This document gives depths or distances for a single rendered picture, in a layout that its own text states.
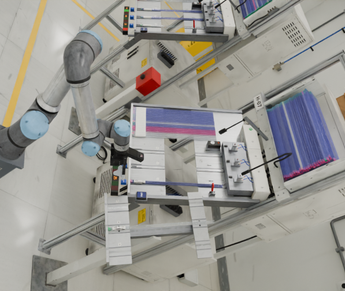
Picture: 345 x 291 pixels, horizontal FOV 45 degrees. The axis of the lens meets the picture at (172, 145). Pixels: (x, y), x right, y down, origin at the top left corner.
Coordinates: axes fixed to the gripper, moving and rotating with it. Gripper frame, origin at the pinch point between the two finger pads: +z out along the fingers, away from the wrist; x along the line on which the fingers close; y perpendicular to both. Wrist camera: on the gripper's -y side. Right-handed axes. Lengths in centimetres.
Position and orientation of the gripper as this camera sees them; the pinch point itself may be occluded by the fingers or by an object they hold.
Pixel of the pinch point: (123, 171)
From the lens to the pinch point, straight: 218.6
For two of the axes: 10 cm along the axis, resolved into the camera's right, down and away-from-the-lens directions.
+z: -1.3, 6.4, 7.6
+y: -9.9, -0.6, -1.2
